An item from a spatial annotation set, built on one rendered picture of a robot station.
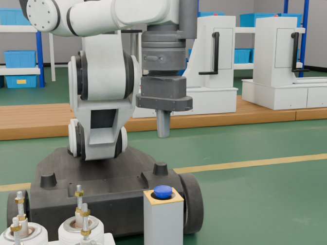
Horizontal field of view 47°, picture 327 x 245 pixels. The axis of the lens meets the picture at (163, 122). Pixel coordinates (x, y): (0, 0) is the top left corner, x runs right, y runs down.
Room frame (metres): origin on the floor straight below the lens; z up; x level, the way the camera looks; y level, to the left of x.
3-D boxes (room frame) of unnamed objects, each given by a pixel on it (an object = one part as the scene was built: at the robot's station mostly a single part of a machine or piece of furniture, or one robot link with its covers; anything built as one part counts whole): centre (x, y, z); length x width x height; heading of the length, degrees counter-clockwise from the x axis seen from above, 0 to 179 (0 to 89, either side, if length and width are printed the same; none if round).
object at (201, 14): (5.91, -0.63, 0.90); 0.50 x 0.38 x 0.21; 17
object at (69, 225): (0.75, 0.18, 0.25); 0.08 x 0.08 x 0.01
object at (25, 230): (0.72, 0.29, 0.26); 0.02 x 0.02 x 0.03
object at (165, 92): (0.76, 0.00, 0.57); 0.13 x 0.10 x 0.12; 60
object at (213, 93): (3.03, -0.10, 0.45); 0.82 x 0.57 x 0.74; 106
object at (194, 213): (1.19, -0.08, 0.10); 0.20 x 0.05 x 0.20; 16
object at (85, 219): (0.64, 0.14, 0.31); 0.01 x 0.01 x 0.08
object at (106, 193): (1.35, 0.24, 0.19); 0.64 x 0.52 x 0.33; 16
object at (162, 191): (0.76, 0.00, 0.32); 0.04 x 0.04 x 0.02
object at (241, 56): (6.02, -1.06, 0.36); 0.50 x 0.38 x 0.21; 17
